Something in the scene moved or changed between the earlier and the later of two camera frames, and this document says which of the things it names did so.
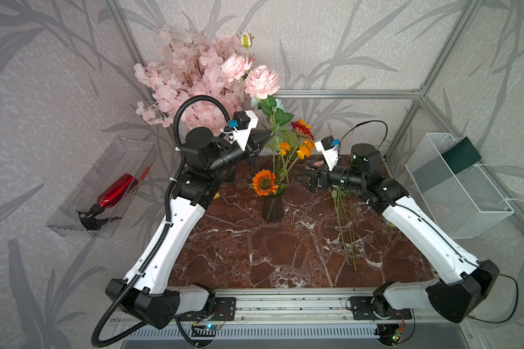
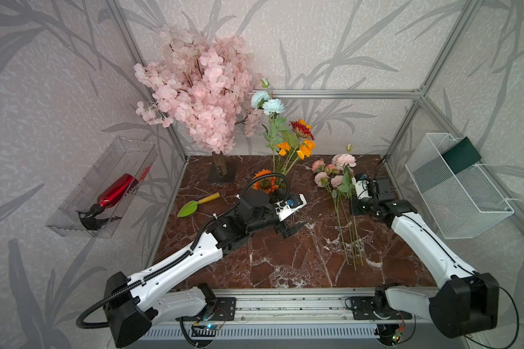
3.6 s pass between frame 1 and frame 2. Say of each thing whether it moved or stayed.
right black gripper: moved
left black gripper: moved
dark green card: stayed
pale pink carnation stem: moved
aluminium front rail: stayed
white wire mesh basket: stayed
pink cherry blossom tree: stayed
